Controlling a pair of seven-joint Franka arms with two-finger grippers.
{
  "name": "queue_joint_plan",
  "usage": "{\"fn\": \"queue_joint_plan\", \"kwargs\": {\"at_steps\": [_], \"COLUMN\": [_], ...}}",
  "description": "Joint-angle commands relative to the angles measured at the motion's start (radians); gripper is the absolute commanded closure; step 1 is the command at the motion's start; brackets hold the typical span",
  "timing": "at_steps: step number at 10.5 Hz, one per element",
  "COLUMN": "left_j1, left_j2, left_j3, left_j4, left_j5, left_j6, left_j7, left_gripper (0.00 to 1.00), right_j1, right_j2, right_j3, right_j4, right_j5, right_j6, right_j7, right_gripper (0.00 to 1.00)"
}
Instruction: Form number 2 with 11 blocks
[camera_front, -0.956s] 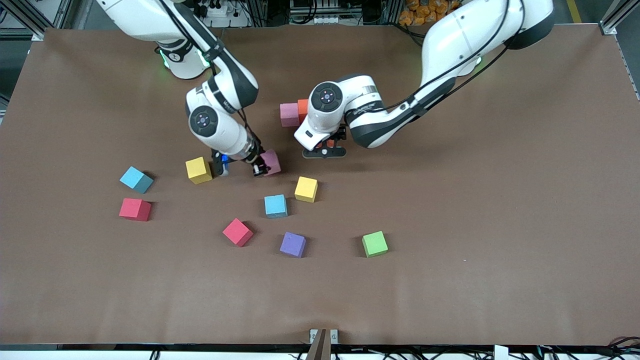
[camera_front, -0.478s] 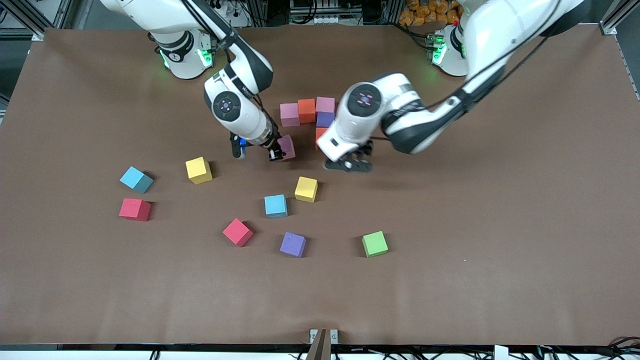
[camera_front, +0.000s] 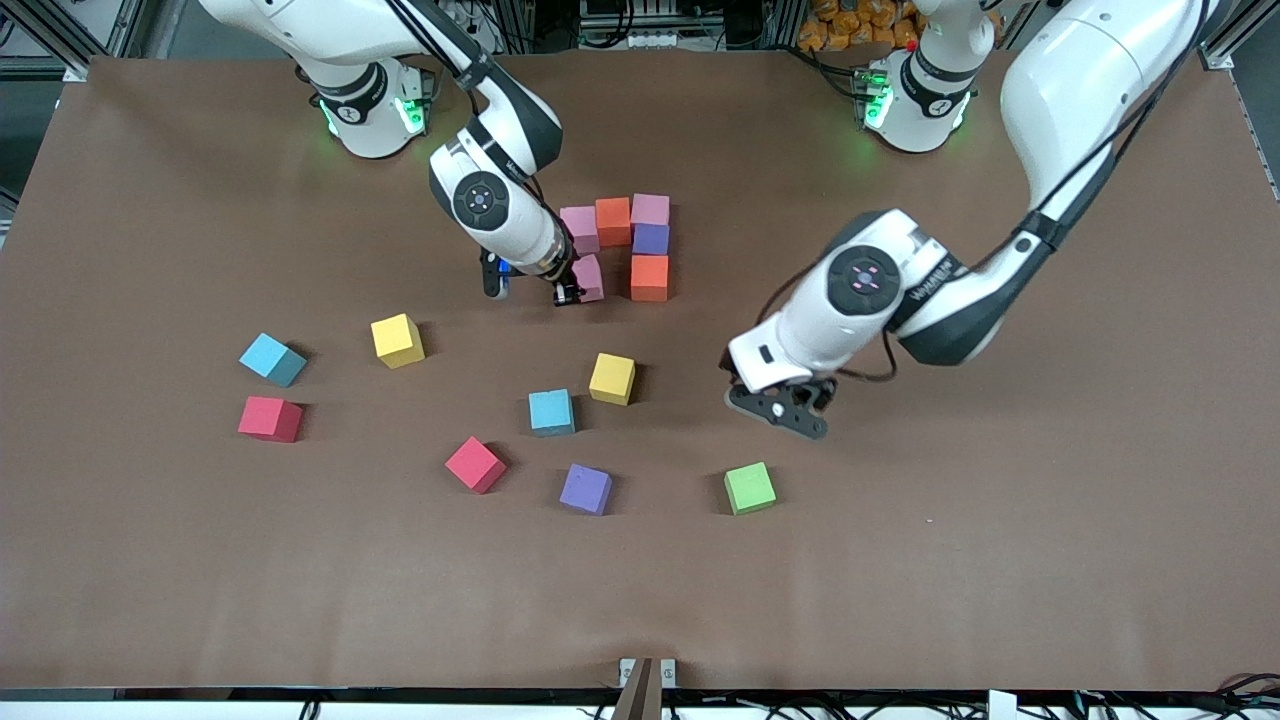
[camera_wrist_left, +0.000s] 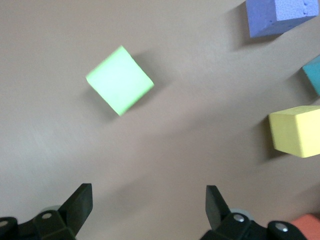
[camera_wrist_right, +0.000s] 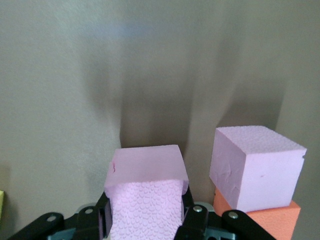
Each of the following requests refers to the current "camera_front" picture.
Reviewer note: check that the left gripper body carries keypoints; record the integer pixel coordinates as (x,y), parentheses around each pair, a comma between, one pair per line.
(822,391)

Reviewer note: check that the pink foam cube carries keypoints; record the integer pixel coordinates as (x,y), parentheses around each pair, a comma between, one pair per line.
(650,208)
(586,225)
(590,277)

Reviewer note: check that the orange foam cube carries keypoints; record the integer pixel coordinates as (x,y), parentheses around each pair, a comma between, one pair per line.
(649,277)
(612,222)

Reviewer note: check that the green foam cube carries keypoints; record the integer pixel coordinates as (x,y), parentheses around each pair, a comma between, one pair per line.
(750,487)

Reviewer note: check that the yellow foam cube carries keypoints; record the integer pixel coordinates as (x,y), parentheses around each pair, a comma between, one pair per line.
(612,377)
(397,340)

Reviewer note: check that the purple foam cube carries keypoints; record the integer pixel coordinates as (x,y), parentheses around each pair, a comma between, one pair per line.
(585,488)
(651,240)

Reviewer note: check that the blue foam cube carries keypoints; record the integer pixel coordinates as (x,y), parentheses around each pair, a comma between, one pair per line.
(268,356)
(551,411)

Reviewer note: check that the red foam cube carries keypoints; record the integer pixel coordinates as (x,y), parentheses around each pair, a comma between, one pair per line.
(474,464)
(268,418)

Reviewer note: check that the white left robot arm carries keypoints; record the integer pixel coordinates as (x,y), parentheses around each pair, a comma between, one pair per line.
(1080,90)

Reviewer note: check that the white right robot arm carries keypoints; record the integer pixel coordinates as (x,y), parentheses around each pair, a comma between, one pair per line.
(522,236)

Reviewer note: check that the brown table cover sheet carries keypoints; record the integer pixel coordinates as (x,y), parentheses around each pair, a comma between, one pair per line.
(900,600)

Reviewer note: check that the white power strip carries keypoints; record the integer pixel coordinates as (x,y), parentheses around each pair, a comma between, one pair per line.
(470,35)

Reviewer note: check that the grey equipment rack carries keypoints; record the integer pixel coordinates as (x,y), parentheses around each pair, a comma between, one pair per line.
(640,15)

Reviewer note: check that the orange snack bag pile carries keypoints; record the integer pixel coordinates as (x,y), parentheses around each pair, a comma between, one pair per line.
(850,25)

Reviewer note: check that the small metal bracket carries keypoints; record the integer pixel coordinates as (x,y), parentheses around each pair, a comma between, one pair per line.
(627,672)

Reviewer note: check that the brown camera post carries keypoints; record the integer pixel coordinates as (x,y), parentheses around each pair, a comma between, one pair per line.
(640,695)

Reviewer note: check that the aluminium frame profile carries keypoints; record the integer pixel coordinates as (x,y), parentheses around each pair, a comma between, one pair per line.
(128,28)
(1240,35)

